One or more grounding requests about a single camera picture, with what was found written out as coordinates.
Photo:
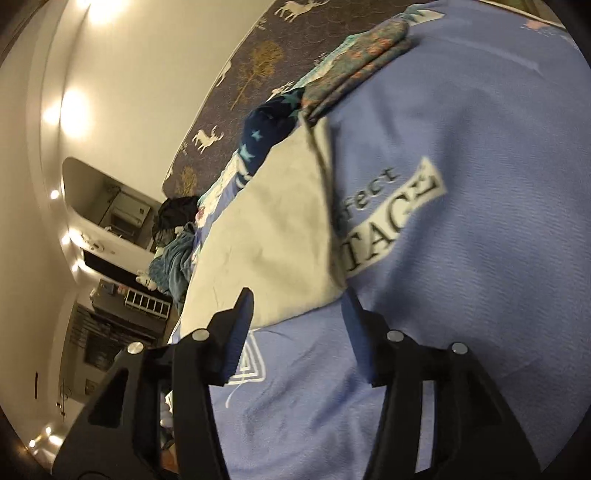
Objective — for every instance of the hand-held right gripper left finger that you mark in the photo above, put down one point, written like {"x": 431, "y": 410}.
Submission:
{"x": 238, "y": 337}

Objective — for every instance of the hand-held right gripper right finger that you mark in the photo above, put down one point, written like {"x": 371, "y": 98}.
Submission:
{"x": 364, "y": 346}

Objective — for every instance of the beige long sleeve shirt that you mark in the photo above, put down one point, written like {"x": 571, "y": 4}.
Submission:
{"x": 277, "y": 240}

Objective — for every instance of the dark clothes pile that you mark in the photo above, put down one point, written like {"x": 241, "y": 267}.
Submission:
{"x": 178, "y": 210}

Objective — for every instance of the teal fleece blanket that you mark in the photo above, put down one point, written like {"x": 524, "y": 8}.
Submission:
{"x": 173, "y": 267}

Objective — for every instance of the white shelf rack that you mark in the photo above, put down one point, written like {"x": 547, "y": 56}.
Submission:
{"x": 145, "y": 302}

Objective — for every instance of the white cat figurine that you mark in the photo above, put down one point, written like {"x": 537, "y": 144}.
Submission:
{"x": 147, "y": 280}

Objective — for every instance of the blue printed bedsheet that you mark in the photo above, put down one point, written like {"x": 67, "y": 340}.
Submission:
{"x": 461, "y": 230}

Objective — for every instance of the navy star print blanket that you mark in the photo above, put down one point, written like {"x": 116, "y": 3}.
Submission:
{"x": 261, "y": 134}

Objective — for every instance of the teal floral folded cloth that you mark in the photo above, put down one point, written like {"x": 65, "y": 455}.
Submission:
{"x": 360, "y": 64}

